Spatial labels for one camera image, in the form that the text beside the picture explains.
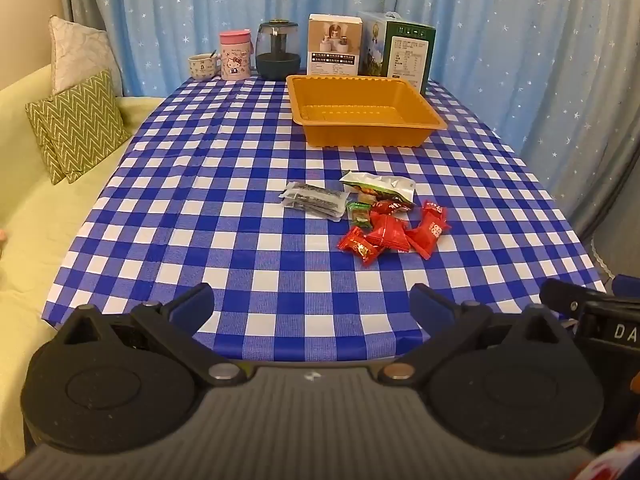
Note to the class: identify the yellow plastic tray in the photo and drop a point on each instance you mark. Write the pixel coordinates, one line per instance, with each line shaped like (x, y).
(360, 130)

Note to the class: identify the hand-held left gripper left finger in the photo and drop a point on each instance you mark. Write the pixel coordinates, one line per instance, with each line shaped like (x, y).
(192, 307)

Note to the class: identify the green carton box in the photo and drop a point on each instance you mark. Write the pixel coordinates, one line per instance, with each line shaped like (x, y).
(405, 55)

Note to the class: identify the pink toy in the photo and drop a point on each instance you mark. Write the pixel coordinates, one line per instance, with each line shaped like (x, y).
(2, 236)

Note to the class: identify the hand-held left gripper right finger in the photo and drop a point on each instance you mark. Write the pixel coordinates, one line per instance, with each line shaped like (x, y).
(430, 307)

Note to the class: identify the dark green humidifier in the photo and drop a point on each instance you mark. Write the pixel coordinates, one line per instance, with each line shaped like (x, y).
(278, 57)

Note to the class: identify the grey lace-trimmed curtain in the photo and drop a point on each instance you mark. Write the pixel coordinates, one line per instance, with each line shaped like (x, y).
(617, 220)

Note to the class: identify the white product box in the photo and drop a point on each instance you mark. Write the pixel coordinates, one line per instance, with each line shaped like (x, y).
(332, 45)

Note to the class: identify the brown candy clear wrapper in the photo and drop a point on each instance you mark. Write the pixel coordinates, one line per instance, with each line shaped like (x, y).
(364, 199)

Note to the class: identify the red white patterned cloth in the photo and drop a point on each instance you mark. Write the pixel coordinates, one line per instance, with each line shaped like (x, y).
(615, 467)

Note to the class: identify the blue checkered tablecloth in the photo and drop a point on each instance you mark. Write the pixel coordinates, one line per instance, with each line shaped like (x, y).
(225, 185)

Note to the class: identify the white cushion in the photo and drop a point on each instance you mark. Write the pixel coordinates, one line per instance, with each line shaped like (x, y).
(80, 55)

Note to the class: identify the green zigzag cushion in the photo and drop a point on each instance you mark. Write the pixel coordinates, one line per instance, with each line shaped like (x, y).
(52, 165)
(80, 120)

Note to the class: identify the black snack packet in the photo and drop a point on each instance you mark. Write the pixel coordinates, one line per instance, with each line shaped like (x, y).
(312, 199)

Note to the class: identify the pink cartoon thermos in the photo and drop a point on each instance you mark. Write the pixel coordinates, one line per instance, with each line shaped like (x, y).
(236, 57)

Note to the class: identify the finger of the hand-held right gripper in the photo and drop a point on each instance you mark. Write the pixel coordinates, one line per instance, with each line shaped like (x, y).
(562, 297)
(627, 286)

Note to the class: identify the pale yellow sofa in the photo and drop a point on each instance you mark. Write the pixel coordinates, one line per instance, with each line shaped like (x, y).
(30, 270)

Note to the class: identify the blue star curtain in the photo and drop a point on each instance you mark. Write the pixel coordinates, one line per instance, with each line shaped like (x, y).
(165, 10)
(500, 60)

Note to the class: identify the small green candy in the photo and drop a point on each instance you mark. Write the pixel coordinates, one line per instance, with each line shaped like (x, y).
(357, 214)

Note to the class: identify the beige patterned cup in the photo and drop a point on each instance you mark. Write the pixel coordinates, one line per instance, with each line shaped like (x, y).
(202, 67)

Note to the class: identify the white green snack packet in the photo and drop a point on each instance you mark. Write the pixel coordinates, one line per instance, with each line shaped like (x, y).
(385, 187)

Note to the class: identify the red candy packet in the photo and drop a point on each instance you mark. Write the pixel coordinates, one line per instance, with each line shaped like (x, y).
(357, 247)
(390, 234)
(425, 237)
(436, 212)

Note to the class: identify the dark red snack packet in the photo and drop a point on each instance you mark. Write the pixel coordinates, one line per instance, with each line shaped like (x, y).
(392, 206)

